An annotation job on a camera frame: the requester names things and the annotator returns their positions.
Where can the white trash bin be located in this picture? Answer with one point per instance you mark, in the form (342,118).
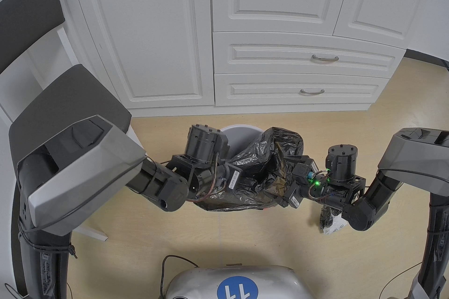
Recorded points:
(238,138)

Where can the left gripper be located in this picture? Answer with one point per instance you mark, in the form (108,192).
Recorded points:
(233,178)

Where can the black plastic bag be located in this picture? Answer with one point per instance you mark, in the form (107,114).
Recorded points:
(259,157)

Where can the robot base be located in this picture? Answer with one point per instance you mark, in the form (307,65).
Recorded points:
(196,283)

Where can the crumpled white paper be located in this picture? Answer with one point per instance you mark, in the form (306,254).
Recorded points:
(337,224)

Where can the white chair grey cushions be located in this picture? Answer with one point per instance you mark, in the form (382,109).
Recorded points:
(70,94)

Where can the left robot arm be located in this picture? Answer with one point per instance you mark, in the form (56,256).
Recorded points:
(87,164)

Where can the white wardrobe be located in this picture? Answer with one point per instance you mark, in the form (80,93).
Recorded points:
(158,27)

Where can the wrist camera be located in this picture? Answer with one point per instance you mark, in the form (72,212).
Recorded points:
(220,145)
(301,171)

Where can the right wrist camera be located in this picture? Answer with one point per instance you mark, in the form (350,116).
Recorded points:
(301,171)

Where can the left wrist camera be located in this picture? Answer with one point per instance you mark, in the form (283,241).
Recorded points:
(220,145)

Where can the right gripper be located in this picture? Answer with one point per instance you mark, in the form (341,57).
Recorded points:
(294,197)

